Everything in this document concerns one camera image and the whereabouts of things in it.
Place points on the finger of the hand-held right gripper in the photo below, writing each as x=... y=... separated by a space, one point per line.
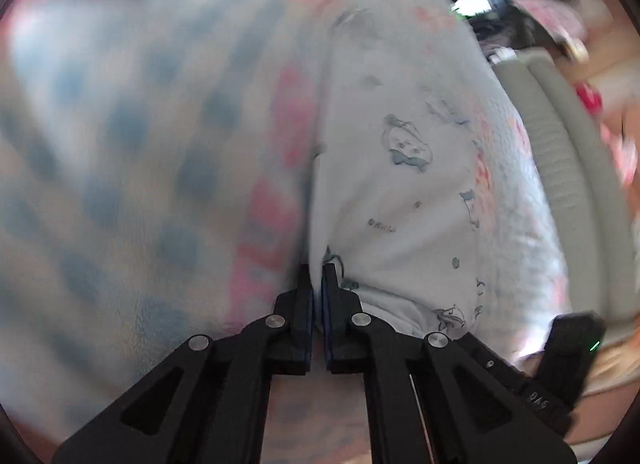
x=487 y=361

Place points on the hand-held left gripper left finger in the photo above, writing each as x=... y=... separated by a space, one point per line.
x=300 y=314

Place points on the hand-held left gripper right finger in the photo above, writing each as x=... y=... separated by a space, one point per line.
x=332 y=314

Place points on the white cartoon print pajama top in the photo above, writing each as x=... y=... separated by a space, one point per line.
x=400 y=194

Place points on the open wardrobe with hanging clothes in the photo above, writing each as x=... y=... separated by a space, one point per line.
x=480 y=9

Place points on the grey padded bed headboard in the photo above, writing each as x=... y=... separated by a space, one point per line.
x=565 y=154

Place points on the blue checked cartoon blanket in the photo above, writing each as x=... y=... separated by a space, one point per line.
x=150 y=144

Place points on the red round plush toy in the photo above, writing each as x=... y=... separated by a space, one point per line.
x=588 y=98

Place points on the white power strip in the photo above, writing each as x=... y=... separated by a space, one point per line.
x=501 y=55

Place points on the pink hanging dress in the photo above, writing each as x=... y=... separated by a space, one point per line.
x=550 y=24

